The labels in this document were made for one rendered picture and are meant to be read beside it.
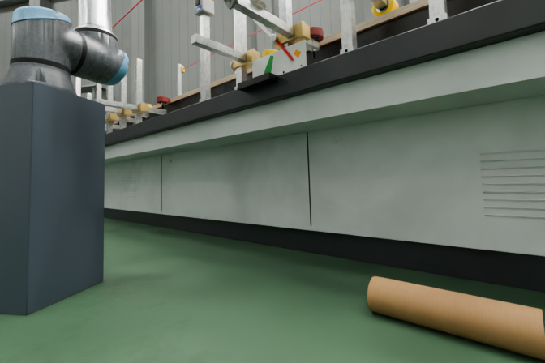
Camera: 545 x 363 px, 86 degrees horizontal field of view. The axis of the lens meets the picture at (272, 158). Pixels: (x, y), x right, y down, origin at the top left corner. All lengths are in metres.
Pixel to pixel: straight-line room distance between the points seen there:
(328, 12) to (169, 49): 3.42
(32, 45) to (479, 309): 1.29
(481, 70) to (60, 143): 1.13
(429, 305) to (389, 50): 0.63
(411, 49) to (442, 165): 0.38
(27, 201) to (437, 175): 1.17
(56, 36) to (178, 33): 6.04
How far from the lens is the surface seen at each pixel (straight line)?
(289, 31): 1.11
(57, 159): 1.03
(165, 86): 6.87
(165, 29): 7.34
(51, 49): 1.16
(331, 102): 0.99
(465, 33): 0.87
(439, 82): 0.89
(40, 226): 1.00
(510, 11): 0.87
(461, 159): 1.05
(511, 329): 0.71
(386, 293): 0.76
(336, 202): 1.19
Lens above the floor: 0.32
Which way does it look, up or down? 4 degrees up
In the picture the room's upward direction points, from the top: 2 degrees counter-clockwise
